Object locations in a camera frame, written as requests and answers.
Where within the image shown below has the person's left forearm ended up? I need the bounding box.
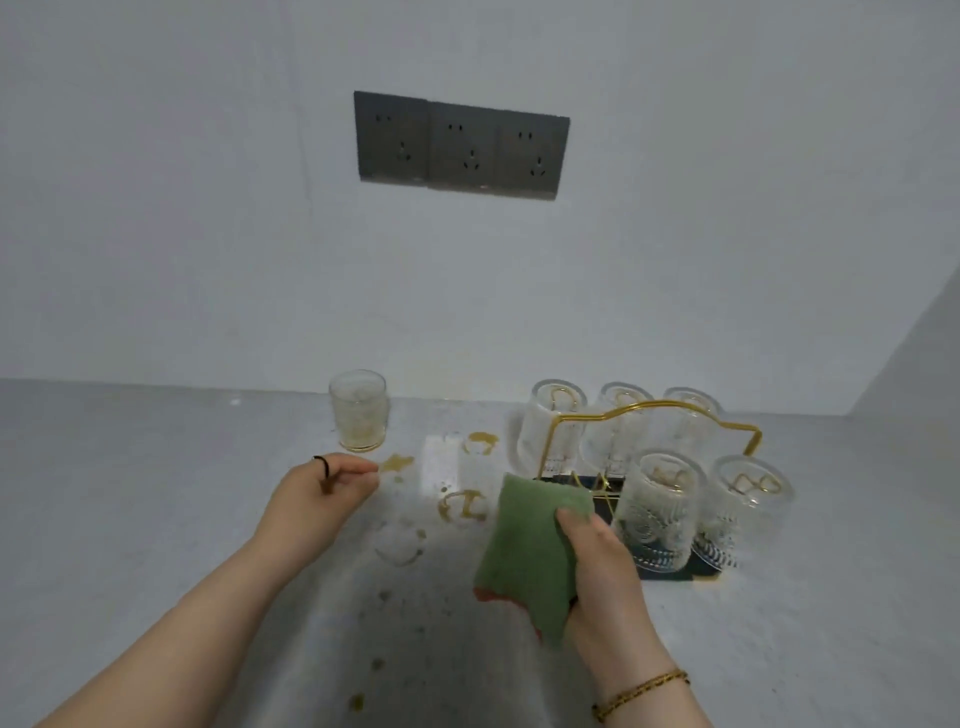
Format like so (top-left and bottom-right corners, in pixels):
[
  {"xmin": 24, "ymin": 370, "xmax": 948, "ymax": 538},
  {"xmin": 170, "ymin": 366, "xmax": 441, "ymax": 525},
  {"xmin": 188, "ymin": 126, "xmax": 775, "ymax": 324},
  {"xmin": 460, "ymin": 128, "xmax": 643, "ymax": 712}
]
[{"xmin": 37, "ymin": 539, "xmax": 301, "ymax": 728}]

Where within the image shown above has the person's left hand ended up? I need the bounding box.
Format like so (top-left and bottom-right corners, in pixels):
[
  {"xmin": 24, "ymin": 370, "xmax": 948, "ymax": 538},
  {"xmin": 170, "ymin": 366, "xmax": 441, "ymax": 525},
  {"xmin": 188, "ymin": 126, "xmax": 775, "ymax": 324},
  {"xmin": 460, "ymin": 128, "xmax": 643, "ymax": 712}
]
[{"xmin": 253, "ymin": 453, "xmax": 382, "ymax": 580}]

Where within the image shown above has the single embossed clear glass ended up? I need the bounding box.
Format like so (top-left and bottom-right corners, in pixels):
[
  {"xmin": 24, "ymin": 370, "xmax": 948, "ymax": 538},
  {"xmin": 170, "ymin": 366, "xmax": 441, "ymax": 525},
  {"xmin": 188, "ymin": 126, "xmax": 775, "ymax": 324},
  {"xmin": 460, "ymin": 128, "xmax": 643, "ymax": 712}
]
[
  {"xmin": 517, "ymin": 378, "xmax": 588, "ymax": 478},
  {"xmin": 659, "ymin": 386, "xmax": 725, "ymax": 460},
  {"xmin": 584, "ymin": 382, "xmax": 654, "ymax": 475},
  {"xmin": 613, "ymin": 449, "xmax": 708, "ymax": 575},
  {"xmin": 693, "ymin": 454, "xmax": 795, "ymax": 571}
]

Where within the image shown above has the person's right hand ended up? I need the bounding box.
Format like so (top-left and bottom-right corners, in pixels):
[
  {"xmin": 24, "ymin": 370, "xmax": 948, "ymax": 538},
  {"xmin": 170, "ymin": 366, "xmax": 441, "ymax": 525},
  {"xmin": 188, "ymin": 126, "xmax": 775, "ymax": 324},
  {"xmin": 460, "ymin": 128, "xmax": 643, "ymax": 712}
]
[{"xmin": 556, "ymin": 508, "xmax": 678, "ymax": 703}]

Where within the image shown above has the gold bracelet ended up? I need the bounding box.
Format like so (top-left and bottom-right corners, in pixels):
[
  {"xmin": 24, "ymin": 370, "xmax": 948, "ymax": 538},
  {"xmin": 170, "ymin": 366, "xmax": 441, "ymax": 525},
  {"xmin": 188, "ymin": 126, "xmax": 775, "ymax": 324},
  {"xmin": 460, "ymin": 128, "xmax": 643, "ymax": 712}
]
[{"xmin": 590, "ymin": 668, "xmax": 690, "ymax": 723}]

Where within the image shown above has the person's right forearm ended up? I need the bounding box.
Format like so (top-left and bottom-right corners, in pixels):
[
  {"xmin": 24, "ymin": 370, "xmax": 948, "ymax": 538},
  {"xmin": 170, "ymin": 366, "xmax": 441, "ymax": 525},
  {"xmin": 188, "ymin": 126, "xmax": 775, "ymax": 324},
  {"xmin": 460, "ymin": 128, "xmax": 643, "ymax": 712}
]
[{"xmin": 599, "ymin": 678, "xmax": 714, "ymax": 728}]

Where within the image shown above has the gold wire cup rack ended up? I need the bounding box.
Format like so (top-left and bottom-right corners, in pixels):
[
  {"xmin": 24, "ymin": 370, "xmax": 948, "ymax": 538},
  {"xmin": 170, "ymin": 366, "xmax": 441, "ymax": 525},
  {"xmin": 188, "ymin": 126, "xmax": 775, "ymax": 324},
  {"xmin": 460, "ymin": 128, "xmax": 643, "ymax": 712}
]
[{"xmin": 533, "ymin": 399, "xmax": 763, "ymax": 583}]

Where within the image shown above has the green cloth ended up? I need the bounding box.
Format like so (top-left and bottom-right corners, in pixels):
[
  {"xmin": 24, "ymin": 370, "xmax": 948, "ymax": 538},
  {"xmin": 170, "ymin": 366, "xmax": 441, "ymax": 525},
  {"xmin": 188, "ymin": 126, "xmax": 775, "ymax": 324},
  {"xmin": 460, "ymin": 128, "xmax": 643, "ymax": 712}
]
[{"xmin": 473, "ymin": 472, "xmax": 595, "ymax": 648}]

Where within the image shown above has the cluster of embossed glasses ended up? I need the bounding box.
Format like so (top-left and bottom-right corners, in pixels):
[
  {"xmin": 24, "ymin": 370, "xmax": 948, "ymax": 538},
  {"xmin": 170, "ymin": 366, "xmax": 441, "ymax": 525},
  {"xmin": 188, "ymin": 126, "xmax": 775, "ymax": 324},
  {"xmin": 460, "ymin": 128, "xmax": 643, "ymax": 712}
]
[{"xmin": 329, "ymin": 368, "xmax": 390, "ymax": 454}]

